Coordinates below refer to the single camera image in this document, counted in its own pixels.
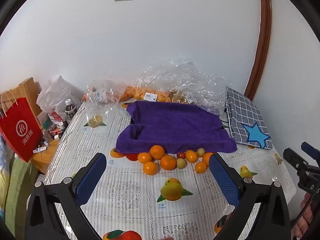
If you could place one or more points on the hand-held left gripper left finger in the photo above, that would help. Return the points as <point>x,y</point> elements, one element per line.
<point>91,177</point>

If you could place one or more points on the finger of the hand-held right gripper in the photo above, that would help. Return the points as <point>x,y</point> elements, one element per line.
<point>310,150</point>
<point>296,160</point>

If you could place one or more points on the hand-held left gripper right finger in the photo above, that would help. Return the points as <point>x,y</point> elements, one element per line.
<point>223,180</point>

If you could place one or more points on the mandarin orange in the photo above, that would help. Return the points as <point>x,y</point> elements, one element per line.
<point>200,167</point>
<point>168,162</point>
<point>157,152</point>
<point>191,155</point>
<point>206,158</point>
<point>144,157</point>
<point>149,167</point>

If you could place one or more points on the small yellow plum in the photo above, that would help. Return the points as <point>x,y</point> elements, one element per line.
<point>200,152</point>
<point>181,163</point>

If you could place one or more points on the purple towel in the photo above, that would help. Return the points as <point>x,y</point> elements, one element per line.
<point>175,125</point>

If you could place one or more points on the pile of bagged brown fruits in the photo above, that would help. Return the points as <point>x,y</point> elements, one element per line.
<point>178,97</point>

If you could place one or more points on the person's right hand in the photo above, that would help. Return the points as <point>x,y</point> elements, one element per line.
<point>311,220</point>

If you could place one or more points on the small red fruit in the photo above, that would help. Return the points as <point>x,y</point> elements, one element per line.
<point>181,155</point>

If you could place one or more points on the wooden side table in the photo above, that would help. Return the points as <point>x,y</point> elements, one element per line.
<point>46,155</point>

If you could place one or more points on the dark drink bottle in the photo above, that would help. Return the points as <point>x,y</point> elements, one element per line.
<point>70,111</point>

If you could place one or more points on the red white snack packet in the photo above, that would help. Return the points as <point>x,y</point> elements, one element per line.
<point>56,117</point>

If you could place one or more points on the grey checked bag blue star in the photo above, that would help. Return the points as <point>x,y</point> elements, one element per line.
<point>245,110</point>

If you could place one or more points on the small cardboard box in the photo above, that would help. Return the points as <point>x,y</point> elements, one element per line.
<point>44,122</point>

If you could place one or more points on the green blanket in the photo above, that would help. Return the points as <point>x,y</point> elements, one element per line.
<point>17,185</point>

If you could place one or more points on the small clear plastic bag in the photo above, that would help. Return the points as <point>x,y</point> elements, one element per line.
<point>100,97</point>

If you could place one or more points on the red paper bag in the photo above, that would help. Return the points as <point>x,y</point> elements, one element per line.
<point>20,130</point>

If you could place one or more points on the white plastic bag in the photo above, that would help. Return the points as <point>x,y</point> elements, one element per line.
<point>57,92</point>

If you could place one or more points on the blue printed cloth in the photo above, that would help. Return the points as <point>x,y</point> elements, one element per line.
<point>3,150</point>

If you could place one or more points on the pile of bagged oranges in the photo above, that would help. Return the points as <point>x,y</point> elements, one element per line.
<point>140,93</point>

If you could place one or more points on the wooden chair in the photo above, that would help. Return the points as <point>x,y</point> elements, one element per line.
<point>26,87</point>

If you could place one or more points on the large clear plastic bag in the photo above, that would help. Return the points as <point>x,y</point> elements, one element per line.
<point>180,77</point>

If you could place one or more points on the brown wooden door frame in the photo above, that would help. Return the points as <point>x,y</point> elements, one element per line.
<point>265,30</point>

